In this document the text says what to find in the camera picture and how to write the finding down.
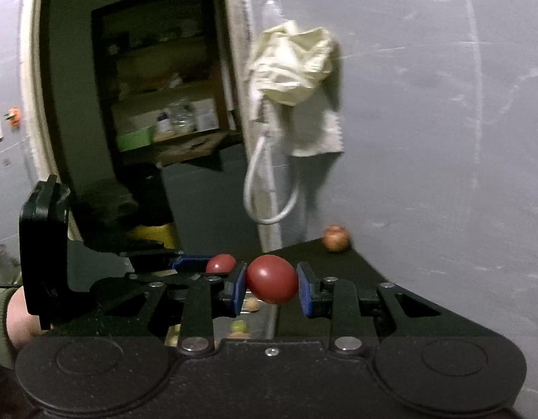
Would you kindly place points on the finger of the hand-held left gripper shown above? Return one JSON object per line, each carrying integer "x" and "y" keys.
{"x": 188, "y": 263}

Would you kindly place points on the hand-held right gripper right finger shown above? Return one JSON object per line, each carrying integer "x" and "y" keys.
{"x": 305, "y": 290}

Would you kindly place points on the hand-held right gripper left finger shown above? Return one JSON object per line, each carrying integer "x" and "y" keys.
{"x": 238, "y": 290}

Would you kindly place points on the tan longan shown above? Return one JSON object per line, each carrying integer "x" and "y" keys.
{"x": 252, "y": 304}

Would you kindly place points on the red cherry tomato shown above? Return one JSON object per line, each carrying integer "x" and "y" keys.
{"x": 271, "y": 279}
{"x": 220, "y": 263}

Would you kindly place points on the metal tray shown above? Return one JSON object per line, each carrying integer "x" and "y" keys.
{"x": 262, "y": 318}

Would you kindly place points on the green grape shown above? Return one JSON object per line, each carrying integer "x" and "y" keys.
{"x": 239, "y": 328}

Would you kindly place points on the person's left forearm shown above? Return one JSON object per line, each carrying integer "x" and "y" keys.
{"x": 20, "y": 318}

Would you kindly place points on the yellow container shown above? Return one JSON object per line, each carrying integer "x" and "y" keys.
{"x": 157, "y": 233}

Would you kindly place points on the red apple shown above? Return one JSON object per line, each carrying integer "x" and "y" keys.
{"x": 336, "y": 238}

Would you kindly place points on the grey cabinet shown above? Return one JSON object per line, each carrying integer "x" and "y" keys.
{"x": 208, "y": 200}

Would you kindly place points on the black bag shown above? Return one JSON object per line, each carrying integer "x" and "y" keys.
{"x": 120, "y": 200}

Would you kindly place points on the wooden shelf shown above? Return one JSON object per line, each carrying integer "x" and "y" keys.
{"x": 194, "y": 144}

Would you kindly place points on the green box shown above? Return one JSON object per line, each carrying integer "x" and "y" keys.
{"x": 136, "y": 139}

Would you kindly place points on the small dark-capped bottle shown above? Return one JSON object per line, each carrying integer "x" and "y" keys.
{"x": 163, "y": 124}

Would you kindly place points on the glass jar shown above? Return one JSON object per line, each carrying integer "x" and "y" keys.
{"x": 180, "y": 118}

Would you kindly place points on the white box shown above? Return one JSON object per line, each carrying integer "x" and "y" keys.
{"x": 205, "y": 115}

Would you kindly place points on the white towel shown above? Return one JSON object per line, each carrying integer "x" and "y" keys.
{"x": 317, "y": 135}

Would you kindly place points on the cream crumpled cloth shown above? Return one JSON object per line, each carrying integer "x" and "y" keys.
{"x": 291, "y": 65}

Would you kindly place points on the orange wall hook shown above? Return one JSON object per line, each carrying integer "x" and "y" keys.
{"x": 14, "y": 116}

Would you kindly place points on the white door frame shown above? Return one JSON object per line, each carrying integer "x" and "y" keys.
{"x": 240, "y": 30}

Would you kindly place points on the white wall fixture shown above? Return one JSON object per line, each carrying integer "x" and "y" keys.
{"x": 270, "y": 13}

